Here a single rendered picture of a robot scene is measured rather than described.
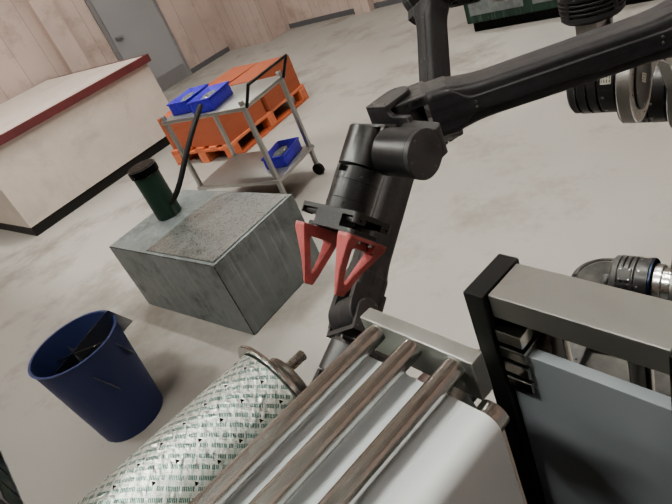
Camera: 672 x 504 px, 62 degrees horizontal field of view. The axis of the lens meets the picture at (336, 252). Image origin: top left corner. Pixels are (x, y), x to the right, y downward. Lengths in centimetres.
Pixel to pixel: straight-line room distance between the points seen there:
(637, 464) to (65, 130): 615
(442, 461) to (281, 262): 273
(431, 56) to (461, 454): 94
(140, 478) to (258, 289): 236
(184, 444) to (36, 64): 882
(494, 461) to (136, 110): 651
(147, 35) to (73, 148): 414
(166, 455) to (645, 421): 44
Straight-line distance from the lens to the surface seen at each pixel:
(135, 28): 1006
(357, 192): 66
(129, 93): 673
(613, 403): 44
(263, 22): 1028
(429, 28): 122
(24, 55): 927
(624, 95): 140
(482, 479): 36
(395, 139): 63
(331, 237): 72
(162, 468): 63
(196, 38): 1074
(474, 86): 71
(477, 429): 35
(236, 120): 549
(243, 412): 63
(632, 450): 47
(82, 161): 642
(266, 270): 297
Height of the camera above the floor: 171
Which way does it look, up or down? 31 degrees down
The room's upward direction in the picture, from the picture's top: 24 degrees counter-clockwise
